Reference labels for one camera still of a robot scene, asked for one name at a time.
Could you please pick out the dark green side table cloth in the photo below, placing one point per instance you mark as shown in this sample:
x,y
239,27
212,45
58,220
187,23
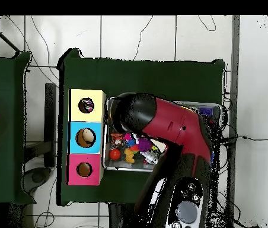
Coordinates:
x,y
3,83

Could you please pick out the grey stand base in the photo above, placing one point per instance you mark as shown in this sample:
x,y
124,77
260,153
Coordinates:
x,y
38,177

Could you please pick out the wooden box with three holes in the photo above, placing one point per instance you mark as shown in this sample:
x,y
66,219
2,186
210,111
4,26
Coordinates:
x,y
86,117

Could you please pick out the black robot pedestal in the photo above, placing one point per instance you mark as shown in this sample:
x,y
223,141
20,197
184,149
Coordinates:
x,y
117,218

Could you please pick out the purple spiky rubber ball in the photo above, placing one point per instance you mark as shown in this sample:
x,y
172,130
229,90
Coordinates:
x,y
144,144

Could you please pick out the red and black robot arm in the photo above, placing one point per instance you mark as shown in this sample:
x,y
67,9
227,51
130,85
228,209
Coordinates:
x,y
172,121

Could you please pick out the red smooth ball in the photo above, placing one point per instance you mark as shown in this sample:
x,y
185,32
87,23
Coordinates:
x,y
115,154

